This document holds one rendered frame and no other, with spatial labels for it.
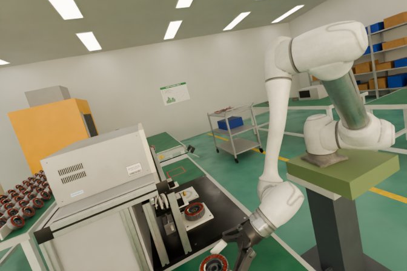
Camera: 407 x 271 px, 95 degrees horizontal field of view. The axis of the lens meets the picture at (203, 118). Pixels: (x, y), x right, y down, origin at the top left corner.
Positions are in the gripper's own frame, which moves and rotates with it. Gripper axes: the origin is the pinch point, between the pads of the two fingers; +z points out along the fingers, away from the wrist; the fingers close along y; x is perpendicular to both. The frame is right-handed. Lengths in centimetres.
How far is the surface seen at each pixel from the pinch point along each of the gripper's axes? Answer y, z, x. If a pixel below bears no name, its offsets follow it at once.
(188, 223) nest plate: -28.1, 8.6, -5.7
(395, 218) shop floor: -64, -88, 141
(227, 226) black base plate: -18.9, -6.9, 4.7
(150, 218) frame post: -9.7, 7.6, -28.3
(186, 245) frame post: -12.1, 8.4, -7.3
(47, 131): -328, 196, -190
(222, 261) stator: -0.7, -2.3, 0.4
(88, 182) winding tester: -16, 17, -55
